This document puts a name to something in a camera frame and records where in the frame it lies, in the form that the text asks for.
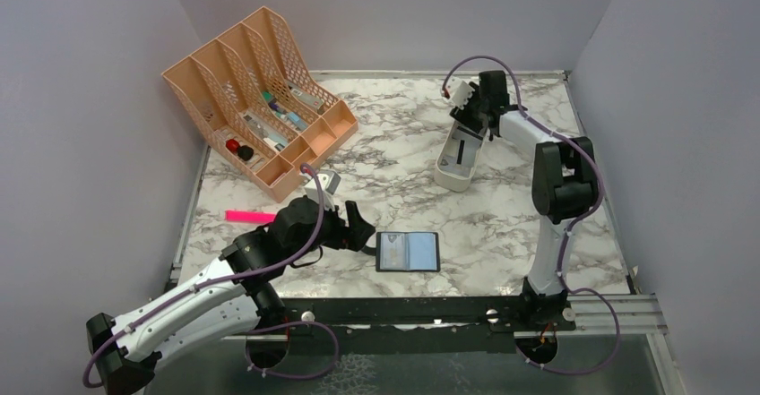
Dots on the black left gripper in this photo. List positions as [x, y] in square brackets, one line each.
[352, 237]

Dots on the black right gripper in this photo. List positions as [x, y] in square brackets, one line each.
[462, 115]

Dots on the black leather card holder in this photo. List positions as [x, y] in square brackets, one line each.
[395, 251]

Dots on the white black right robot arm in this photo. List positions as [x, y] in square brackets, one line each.
[565, 184]

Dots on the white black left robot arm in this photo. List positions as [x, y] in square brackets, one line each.
[231, 294]

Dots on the cream oblong plastic tray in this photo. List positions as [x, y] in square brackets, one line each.
[448, 181]

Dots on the pink rectangular bar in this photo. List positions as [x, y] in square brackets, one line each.
[249, 217]

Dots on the teal pens in organizer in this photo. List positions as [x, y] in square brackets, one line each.
[289, 117]

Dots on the grey device in organizer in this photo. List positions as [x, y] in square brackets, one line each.
[307, 99]

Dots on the black round item in organizer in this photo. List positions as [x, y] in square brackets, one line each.
[245, 152]

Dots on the red round item in organizer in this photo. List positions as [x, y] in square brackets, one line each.
[232, 145]

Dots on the peach plastic file organizer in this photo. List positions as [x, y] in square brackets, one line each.
[220, 86]

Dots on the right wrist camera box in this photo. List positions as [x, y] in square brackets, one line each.
[461, 93]

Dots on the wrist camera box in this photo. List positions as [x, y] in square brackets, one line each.
[461, 93]
[329, 180]

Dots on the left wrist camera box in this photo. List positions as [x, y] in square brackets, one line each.
[329, 180]

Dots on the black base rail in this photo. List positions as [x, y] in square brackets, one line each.
[411, 325]

